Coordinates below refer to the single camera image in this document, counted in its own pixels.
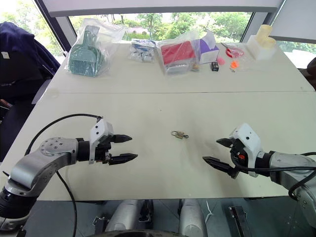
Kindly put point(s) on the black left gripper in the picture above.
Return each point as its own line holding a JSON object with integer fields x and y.
{"x": 102, "y": 150}

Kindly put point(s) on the white block with cream cylinders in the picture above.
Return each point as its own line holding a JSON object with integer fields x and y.
{"x": 263, "y": 45}

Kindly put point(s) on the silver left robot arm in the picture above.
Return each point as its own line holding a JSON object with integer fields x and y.
{"x": 37, "y": 160}

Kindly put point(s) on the black bracket under table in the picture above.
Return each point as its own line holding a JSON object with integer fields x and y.
{"x": 238, "y": 221}

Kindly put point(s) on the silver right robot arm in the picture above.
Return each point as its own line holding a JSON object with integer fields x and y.
{"x": 288, "y": 165}

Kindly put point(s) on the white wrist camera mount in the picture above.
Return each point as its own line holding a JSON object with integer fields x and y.
{"x": 249, "y": 140}
{"x": 98, "y": 129}

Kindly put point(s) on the silver rounded robot leg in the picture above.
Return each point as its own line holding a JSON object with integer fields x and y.
{"x": 123, "y": 214}
{"x": 192, "y": 217}

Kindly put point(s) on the small black box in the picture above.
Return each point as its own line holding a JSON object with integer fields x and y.
{"x": 215, "y": 67}

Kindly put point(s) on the plastic bag of small parts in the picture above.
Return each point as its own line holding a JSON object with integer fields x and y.
{"x": 142, "y": 51}

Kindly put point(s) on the brown rounded object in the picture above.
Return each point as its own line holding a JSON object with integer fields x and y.
{"x": 311, "y": 74}

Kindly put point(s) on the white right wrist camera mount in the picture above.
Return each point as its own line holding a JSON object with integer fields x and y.
{"x": 249, "y": 140}

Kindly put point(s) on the dark office chair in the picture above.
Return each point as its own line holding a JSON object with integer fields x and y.
{"x": 14, "y": 116}

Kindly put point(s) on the dark blue jacket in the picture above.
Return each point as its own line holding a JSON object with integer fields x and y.
{"x": 22, "y": 56}

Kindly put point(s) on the teal dustpan in plastic bag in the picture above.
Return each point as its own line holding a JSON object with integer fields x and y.
{"x": 85, "y": 58}

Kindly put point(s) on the purple and white carton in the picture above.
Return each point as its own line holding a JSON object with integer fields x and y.
{"x": 209, "y": 51}

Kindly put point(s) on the tiny metal screws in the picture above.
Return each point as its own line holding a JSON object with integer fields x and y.
{"x": 232, "y": 70}

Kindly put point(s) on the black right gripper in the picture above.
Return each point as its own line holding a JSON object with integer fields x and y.
{"x": 238, "y": 158}

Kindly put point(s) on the small pink item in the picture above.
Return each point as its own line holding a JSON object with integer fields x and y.
{"x": 221, "y": 60}

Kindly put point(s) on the red box in plastic bag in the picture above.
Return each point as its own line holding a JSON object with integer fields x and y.
{"x": 176, "y": 55}

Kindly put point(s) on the small orange item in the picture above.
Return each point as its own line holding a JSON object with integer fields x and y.
{"x": 235, "y": 65}

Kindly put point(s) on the small brass padlock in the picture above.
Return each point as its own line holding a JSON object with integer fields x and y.
{"x": 179, "y": 135}

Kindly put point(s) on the red scissors in clear bag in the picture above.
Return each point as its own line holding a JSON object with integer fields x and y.
{"x": 233, "y": 51}

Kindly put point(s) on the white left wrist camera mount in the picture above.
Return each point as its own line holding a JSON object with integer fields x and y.
{"x": 98, "y": 129}

